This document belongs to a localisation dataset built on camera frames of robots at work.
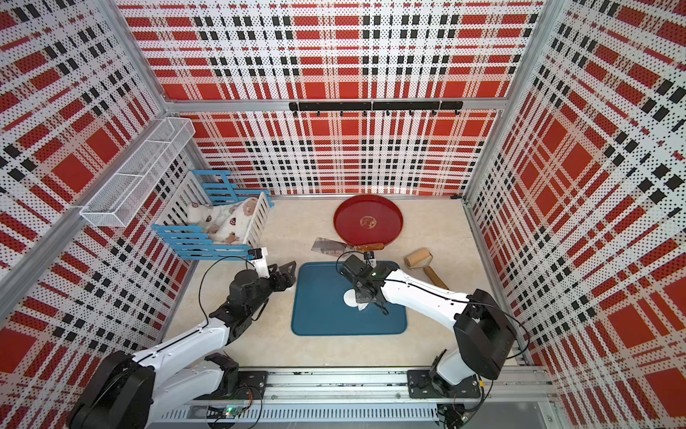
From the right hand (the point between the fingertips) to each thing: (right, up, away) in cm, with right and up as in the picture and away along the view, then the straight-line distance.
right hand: (375, 289), depth 84 cm
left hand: (-28, +8, +2) cm, 29 cm away
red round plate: (-1, +23, +28) cm, 36 cm away
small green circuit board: (-39, -28, -15) cm, 50 cm away
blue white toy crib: (-68, +14, +15) cm, 71 cm away
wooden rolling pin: (+18, +8, +15) cm, 24 cm away
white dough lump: (-8, -5, +5) cm, 11 cm away
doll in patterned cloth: (-57, +21, +21) cm, 64 cm away
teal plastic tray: (-19, -8, +5) cm, 21 cm away
